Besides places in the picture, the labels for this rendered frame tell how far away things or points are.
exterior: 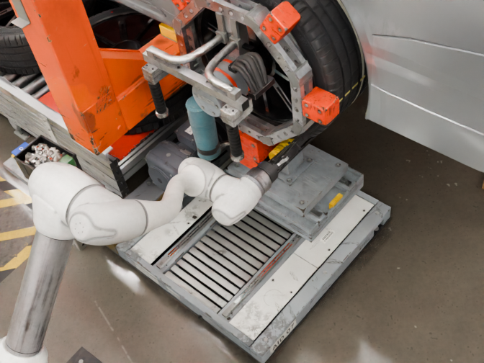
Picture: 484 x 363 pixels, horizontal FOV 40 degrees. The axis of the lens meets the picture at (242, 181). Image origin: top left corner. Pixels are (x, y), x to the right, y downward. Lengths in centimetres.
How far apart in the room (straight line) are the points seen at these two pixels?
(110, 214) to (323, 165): 129
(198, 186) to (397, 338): 96
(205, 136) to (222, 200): 37
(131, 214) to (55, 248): 24
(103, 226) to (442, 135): 100
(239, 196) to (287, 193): 61
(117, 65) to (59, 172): 79
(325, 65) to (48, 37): 86
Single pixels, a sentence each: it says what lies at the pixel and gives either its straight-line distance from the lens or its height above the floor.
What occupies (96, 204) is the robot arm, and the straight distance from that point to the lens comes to 162.
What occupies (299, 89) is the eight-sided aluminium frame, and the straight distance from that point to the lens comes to 199.
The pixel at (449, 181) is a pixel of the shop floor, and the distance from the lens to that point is 298.
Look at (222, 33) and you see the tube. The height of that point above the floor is 102.
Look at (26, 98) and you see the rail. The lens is 310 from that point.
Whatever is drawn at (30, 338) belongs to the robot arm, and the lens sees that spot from 193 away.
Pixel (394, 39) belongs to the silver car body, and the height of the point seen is 110.
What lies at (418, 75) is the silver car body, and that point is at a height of 101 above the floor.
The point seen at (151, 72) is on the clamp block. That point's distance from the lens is 210.
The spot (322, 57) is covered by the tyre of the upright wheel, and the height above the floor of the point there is 99.
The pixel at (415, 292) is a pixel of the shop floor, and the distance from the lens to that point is 263.
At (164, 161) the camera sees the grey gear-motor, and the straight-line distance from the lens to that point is 257.
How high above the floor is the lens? 225
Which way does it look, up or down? 49 degrees down
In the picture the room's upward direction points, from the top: 10 degrees counter-clockwise
